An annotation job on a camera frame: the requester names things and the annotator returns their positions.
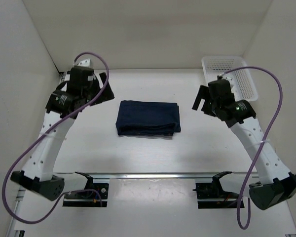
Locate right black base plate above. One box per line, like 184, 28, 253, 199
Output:
193, 182, 238, 209

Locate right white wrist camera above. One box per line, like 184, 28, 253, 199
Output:
217, 74, 235, 89

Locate white perforated plastic basket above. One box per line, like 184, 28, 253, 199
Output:
201, 56, 258, 102

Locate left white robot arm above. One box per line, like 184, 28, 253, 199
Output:
10, 66, 114, 201

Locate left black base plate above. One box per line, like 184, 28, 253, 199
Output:
63, 179, 110, 208

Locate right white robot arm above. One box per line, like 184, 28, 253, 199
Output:
192, 79, 296, 210

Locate aluminium frame rail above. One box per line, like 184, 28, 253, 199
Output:
4, 71, 296, 237

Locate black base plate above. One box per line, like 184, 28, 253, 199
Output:
193, 182, 238, 209
63, 179, 110, 208

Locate dark blue denim trousers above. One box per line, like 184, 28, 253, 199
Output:
115, 100, 181, 137

